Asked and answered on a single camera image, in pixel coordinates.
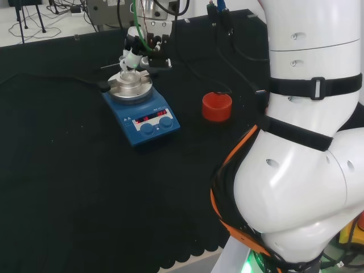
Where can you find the yellow stop button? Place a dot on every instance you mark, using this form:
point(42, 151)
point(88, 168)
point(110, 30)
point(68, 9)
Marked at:
point(348, 234)

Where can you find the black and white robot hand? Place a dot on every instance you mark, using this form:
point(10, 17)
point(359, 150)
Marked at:
point(159, 54)

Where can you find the grey metal equipment box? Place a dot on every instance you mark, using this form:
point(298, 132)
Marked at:
point(108, 12)

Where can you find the thin steel temperature probe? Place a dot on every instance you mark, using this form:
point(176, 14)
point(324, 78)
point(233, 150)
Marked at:
point(109, 66)

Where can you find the black tripod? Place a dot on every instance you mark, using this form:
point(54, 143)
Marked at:
point(39, 17)

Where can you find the black bench cloth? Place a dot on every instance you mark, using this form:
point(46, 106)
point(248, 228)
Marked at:
point(85, 185)

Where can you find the blue heater with steel block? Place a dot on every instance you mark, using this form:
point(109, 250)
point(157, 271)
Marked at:
point(148, 129)

